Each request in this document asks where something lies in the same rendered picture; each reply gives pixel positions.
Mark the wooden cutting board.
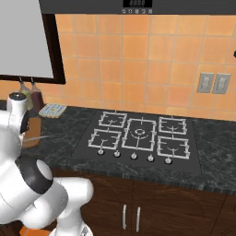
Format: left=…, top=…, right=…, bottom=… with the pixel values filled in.
left=22, top=115, right=42, bottom=149

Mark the dark brown cupboard door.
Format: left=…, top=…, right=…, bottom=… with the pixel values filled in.
left=211, top=193, right=236, bottom=236
left=78, top=173, right=135, bottom=236
left=132, top=180, right=229, bottom=236

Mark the orange flat object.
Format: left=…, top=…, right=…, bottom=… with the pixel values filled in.
left=19, top=226, right=53, bottom=236

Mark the silver cupboard door handle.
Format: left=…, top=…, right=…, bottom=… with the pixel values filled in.
left=136, top=206, right=142, bottom=233
left=122, top=204, right=127, bottom=231

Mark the grey wall switch plate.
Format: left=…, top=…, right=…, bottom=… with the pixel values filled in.
left=212, top=73, right=231, bottom=95
left=196, top=72, right=216, bottom=94

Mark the black gas hob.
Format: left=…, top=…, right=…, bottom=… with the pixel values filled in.
left=71, top=109, right=203, bottom=175

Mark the grey thin kitchen tool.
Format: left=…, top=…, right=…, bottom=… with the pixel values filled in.
left=23, top=134, right=51, bottom=143

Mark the pale yellow oil bottle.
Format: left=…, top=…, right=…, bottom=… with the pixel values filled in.
left=18, top=76, right=34, bottom=111

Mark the grey wall cupboard door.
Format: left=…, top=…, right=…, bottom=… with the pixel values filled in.
left=0, top=0, right=66, bottom=85

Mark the dark red sauce bottle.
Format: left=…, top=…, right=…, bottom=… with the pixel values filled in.
left=29, top=77, right=46, bottom=113

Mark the dark extractor hood with display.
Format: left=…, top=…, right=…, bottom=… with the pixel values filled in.
left=39, top=0, right=236, bottom=16

